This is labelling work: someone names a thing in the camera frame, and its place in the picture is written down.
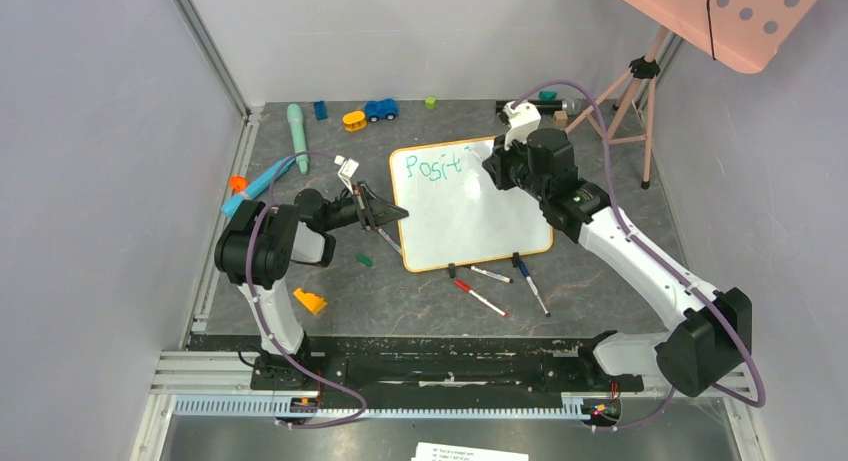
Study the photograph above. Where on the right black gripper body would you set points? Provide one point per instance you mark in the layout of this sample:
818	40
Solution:
499	168

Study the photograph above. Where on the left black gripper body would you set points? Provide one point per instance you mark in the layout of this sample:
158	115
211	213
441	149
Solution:
353	209

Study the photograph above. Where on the green marker cap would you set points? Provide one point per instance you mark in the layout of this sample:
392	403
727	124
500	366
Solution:
364	260

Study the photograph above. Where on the orange framed whiteboard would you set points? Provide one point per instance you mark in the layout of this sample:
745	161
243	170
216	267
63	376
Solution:
456	214

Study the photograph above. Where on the green whiteboard marker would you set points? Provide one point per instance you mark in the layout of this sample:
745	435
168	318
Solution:
479	155

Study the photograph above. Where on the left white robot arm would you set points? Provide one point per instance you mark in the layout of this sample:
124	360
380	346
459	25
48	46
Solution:
261	241

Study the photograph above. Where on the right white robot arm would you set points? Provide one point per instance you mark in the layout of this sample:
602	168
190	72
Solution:
708	332

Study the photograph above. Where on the purple whiteboard marker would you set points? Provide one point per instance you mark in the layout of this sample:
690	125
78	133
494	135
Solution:
394	244

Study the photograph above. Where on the blue whiteboard marker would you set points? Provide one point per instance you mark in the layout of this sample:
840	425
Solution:
534	289

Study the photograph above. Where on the red whiteboard marker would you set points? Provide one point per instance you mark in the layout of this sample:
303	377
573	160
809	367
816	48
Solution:
467	289

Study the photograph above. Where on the black whiteboard marker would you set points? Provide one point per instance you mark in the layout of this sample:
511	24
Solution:
489	274

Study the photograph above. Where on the beige wooden cube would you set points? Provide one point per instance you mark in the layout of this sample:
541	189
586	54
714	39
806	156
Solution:
560	119

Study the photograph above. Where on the teal block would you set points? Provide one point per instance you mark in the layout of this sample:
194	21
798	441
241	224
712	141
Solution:
547	95

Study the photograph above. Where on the yellow oval toy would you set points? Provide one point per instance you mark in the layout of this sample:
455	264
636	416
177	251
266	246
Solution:
354	120

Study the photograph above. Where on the blue toy marker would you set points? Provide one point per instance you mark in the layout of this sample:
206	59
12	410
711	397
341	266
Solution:
257	186

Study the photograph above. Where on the blue toy car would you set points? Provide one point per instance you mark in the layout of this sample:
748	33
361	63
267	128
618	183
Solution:
385	109

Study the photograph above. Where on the orange wedge block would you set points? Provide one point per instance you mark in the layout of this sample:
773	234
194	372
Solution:
314	303

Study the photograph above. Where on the dark blue block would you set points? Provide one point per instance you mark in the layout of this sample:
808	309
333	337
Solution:
320	110

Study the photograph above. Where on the mint green toy microphone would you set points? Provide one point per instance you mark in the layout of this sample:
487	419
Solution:
295	119

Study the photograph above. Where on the small orange toy piece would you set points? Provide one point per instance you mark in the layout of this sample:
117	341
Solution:
238	183

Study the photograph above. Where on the pink tripod stand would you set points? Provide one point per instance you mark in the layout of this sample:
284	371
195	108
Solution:
639	95

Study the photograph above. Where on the white paper sheet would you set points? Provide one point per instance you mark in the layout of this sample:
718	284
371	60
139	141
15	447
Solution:
441	452

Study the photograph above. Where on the pink perforated panel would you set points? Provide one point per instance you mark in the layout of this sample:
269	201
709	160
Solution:
744	35

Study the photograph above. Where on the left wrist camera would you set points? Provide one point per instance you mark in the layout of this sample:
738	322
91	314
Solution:
346	171

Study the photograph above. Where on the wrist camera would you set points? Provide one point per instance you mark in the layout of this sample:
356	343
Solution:
522	119
346	171

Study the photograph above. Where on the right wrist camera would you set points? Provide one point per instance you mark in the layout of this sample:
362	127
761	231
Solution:
522	119

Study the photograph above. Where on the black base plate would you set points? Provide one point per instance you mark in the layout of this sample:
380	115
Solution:
445	372

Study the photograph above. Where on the grey slotted cable duct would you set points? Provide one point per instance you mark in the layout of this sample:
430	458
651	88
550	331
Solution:
302	408

